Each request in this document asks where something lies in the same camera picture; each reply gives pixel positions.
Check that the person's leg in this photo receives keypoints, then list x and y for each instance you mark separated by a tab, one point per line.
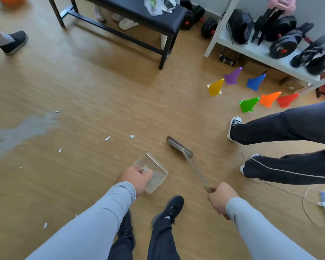
162	241
122	249

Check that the black padded bench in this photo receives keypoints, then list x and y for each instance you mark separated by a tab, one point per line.
130	8

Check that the black right shoe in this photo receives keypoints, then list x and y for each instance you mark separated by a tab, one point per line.
172	209

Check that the person's right leg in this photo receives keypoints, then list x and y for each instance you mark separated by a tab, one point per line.
162	241

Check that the red cone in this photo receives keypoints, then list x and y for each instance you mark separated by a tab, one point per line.
285	101

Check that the clear plastic bag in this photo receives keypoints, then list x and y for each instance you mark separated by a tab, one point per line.
154	6

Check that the small black metal frame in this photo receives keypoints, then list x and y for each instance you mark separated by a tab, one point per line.
228	60

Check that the white phone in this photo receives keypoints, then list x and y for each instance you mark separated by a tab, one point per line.
170	4

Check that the person's left leg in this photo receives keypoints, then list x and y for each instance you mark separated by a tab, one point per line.
122	249

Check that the purple cone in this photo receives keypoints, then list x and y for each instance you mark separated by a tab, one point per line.
232	77

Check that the person's right hand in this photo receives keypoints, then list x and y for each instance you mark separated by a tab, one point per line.
222	197

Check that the black left shoe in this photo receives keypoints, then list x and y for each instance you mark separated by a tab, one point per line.
127	226

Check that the black dumbbell red mark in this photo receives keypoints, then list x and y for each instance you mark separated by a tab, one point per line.
209	28
189	16

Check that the black shoe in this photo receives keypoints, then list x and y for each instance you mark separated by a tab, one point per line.
172	209
127	226

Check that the person's left forearm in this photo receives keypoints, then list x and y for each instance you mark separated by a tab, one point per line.
92	227

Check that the person's left hand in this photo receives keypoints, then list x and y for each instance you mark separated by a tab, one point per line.
135	180

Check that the yellow cone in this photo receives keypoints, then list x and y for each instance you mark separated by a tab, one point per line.
216	87

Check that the black ab wheel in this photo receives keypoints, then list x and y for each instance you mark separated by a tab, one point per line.
322	64
306	55

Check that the green cone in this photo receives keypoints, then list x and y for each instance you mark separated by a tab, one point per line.
247	105

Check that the pink dumbbell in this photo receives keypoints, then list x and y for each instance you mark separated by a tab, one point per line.
281	4

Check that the blue cone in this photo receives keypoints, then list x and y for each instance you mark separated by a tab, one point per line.
255	83

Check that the brown cardboard box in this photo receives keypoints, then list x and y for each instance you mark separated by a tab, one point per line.
292	83

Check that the black weight plate dumbbell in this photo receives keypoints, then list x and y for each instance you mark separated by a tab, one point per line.
283	47

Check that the orange cone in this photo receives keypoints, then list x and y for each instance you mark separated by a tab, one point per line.
268	100

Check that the black push-up stands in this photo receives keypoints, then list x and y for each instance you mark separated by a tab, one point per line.
265	24

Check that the white storage shelf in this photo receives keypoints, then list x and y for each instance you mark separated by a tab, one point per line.
254	50

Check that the clear plastic dustpan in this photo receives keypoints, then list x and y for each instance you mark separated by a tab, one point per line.
158	181

